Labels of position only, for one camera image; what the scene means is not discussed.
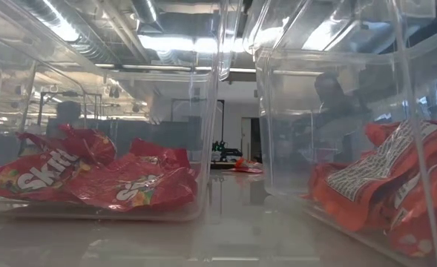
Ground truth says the distant black gantry frame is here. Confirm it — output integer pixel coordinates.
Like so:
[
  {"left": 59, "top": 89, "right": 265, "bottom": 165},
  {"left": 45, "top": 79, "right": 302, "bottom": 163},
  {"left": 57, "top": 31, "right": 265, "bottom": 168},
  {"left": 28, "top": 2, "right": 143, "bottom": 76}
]
[{"left": 170, "top": 98, "right": 226, "bottom": 149}]

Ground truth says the ceiling light panel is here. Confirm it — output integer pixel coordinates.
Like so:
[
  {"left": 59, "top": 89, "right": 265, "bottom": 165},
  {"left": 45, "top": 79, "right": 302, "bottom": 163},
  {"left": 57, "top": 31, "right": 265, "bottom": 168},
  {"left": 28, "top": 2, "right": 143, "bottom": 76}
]
[{"left": 138, "top": 33, "right": 241, "bottom": 53}]

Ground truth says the clear plastic bin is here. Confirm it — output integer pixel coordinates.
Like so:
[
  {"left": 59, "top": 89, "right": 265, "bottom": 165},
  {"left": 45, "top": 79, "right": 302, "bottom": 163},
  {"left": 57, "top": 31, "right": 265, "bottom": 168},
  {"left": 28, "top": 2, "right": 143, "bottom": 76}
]
[
  {"left": 242, "top": 0, "right": 437, "bottom": 267},
  {"left": 0, "top": 0, "right": 243, "bottom": 223}
]

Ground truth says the black low partition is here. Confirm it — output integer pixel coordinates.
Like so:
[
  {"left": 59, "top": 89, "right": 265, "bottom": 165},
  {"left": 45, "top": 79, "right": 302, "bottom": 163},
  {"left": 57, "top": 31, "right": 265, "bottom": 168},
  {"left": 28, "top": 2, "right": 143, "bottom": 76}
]
[{"left": 47, "top": 117, "right": 204, "bottom": 153}]

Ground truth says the distant wooden table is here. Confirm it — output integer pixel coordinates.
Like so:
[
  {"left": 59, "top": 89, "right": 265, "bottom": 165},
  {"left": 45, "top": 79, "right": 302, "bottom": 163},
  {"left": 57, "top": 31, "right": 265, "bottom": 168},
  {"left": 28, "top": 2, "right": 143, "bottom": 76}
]
[{"left": 209, "top": 161, "right": 237, "bottom": 171}]

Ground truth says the distant robot with green lights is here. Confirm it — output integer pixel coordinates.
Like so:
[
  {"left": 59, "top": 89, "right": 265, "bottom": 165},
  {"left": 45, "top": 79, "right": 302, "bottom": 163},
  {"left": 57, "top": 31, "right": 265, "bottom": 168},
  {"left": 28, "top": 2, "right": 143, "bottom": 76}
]
[{"left": 211, "top": 139, "right": 244, "bottom": 163}]

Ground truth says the red Skittles candy pack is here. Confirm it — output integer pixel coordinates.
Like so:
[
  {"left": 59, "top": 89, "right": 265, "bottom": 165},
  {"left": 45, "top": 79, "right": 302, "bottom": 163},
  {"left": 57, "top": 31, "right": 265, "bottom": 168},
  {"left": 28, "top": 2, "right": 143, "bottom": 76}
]
[
  {"left": 16, "top": 123, "right": 118, "bottom": 167},
  {"left": 0, "top": 148, "right": 93, "bottom": 204},
  {"left": 66, "top": 153, "right": 200, "bottom": 214},
  {"left": 128, "top": 136, "right": 192, "bottom": 170}
]

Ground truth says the silver ceiling air duct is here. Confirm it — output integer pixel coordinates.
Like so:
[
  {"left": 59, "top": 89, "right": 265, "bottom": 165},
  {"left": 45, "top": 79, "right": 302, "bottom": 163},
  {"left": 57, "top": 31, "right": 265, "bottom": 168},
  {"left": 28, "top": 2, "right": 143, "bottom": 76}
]
[{"left": 131, "top": 0, "right": 164, "bottom": 33}]

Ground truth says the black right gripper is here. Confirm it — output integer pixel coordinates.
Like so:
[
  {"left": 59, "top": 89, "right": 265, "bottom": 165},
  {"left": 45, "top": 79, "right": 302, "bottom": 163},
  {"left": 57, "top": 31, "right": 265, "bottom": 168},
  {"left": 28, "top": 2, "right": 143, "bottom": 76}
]
[{"left": 313, "top": 63, "right": 395, "bottom": 126}]

